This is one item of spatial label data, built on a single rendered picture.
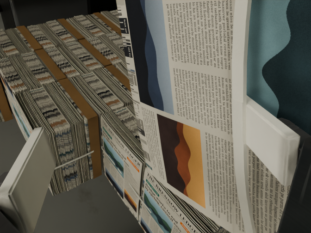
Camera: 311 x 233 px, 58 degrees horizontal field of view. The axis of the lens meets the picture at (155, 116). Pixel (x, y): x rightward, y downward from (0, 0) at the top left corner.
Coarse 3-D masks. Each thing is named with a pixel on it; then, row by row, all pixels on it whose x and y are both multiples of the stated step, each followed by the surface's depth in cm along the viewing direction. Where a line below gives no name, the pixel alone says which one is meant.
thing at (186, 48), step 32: (128, 0) 27; (160, 0) 24; (192, 0) 21; (224, 0) 18; (128, 32) 29; (160, 32) 25; (192, 32) 22; (224, 32) 19; (128, 64) 32; (160, 64) 26; (192, 64) 23; (224, 64) 20; (160, 96) 28; (192, 96) 24; (224, 96) 21; (160, 128) 30; (192, 128) 26; (224, 128) 23; (160, 160) 33; (192, 160) 28; (224, 160) 24; (192, 192) 30; (224, 192) 26; (224, 224) 27
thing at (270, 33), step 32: (256, 0) 16; (288, 0) 15; (256, 32) 17; (288, 32) 15; (256, 64) 18; (288, 64) 16; (256, 96) 19; (288, 96) 17; (256, 160) 21; (256, 192) 22; (288, 192) 19; (256, 224) 24
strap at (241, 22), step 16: (240, 0) 15; (240, 16) 16; (240, 32) 16; (240, 48) 16; (240, 64) 16; (240, 80) 17; (240, 96) 17; (240, 112) 18; (240, 128) 18; (240, 144) 19; (240, 160) 19; (240, 176) 20; (240, 192) 21
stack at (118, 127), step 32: (64, 64) 132; (96, 64) 134; (96, 96) 116; (128, 96) 117; (128, 128) 104; (128, 160) 99; (128, 192) 112; (160, 192) 87; (160, 224) 96; (192, 224) 77
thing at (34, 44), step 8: (64, 24) 161; (112, 24) 167; (24, 32) 150; (72, 32) 154; (32, 40) 144; (40, 48) 139; (0, 88) 139; (0, 96) 142; (0, 104) 144; (8, 112) 150; (8, 120) 152
